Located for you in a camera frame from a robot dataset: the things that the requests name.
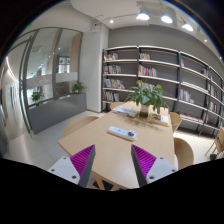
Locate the yellow book on table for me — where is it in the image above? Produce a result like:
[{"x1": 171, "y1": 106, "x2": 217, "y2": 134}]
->
[{"x1": 146, "y1": 113, "x2": 169, "y2": 127}]

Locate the potted plant by window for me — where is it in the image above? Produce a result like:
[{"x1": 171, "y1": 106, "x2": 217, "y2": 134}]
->
[{"x1": 72, "y1": 81, "x2": 86, "y2": 94}]

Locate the light wooden table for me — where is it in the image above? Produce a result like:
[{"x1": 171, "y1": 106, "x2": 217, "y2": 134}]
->
[{"x1": 58, "y1": 112, "x2": 174, "y2": 190}]

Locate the grey metal bookshelf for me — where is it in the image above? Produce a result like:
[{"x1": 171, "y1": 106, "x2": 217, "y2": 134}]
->
[{"x1": 101, "y1": 45, "x2": 224, "y2": 137}]

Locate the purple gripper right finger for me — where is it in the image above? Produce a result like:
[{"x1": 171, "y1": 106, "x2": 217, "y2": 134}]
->
[{"x1": 131, "y1": 144, "x2": 177, "y2": 187}]

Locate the wooden chair right back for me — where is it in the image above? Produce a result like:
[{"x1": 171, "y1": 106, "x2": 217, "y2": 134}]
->
[{"x1": 170, "y1": 112, "x2": 182, "y2": 131}]

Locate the potted plant left corridor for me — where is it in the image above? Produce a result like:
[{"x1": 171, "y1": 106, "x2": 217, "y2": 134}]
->
[{"x1": 31, "y1": 91, "x2": 43, "y2": 106}]

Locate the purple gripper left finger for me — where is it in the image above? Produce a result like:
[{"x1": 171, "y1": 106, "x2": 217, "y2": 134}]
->
[{"x1": 48, "y1": 145, "x2": 96, "y2": 187}]

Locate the wooden chair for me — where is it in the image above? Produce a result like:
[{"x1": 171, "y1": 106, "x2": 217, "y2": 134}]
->
[
  {"x1": 170, "y1": 112, "x2": 182, "y2": 131},
  {"x1": 212, "y1": 127, "x2": 224, "y2": 153},
  {"x1": 174, "y1": 138, "x2": 194, "y2": 170}
]

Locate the wooden chair far right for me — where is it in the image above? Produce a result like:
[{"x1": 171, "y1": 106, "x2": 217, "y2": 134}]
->
[{"x1": 212, "y1": 127, "x2": 224, "y2": 153}]

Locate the green potted table plant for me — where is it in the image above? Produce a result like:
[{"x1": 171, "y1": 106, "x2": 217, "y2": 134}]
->
[{"x1": 125, "y1": 80, "x2": 169, "y2": 118}]

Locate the open magazine on table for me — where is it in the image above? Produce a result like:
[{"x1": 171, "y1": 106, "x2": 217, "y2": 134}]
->
[{"x1": 113, "y1": 105, "x2": 138, "y2": 117}]

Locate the white power strip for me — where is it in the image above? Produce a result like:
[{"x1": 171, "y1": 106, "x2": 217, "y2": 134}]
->
[{"x1": 108, "y1": 126, "x2": 137, "y2": 141}]

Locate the wooden chair right front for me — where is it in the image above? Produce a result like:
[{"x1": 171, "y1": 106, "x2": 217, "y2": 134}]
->
[{"x1": 174, "y1": 138, "x2": 194, "y2": 170}]

